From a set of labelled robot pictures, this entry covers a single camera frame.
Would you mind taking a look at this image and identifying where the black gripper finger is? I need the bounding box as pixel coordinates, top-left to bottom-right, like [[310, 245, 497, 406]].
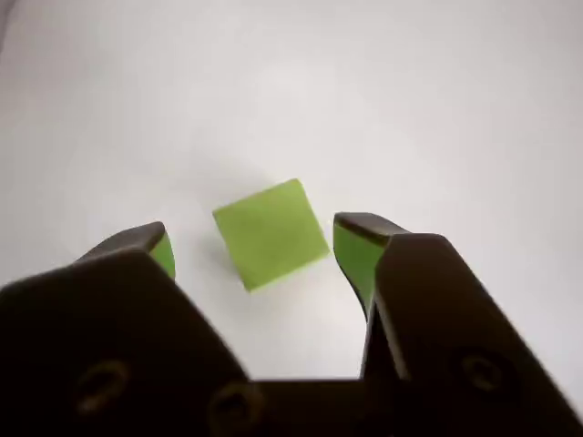
[[332, 211, 583, 437], [0, 221, 274, 437]]

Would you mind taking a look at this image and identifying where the green lego block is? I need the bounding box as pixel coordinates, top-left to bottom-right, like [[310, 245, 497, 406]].
[[211, 178, 331, 294]]

